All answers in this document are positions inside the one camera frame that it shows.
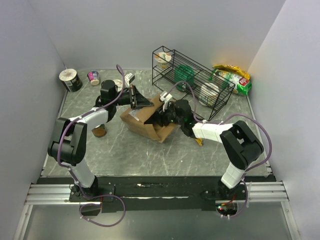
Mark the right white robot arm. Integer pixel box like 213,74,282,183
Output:
147,99,264,200

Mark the purple yogurt cup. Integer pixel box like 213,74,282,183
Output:
87,70,100,86

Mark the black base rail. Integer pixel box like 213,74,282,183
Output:
37,174,276,214

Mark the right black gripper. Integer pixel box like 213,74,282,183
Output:
152,101,184,127

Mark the white bowl in rack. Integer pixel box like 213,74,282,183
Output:
198,83,220,107

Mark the yellow snack bag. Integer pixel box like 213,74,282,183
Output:
212,64,251,80

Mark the green chips bag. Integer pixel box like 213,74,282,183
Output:
212,68,252,96

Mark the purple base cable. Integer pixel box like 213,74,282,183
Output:
79,194,129,228

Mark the brown cardboard express box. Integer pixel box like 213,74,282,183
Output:
120,93,178,143

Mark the brown tin can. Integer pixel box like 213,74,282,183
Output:
91,124,107,138

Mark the green plastic cup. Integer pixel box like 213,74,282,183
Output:
174,64,195,87

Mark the yogurt cup in rack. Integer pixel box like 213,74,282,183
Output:
154,51,172,70

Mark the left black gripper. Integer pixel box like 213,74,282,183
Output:
112,85,154,111

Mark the white yogurt cup on table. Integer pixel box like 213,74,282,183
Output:
113,79,124,93

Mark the black paper cup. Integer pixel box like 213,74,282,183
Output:
58,68,83,93

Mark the black wire rack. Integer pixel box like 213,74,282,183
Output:
151,46,236,121

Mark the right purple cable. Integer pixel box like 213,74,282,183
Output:
168,81,273,181

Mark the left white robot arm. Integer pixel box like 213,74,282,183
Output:
47,80,154,201

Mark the circuit board with leds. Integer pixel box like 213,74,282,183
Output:
216,202,238,216

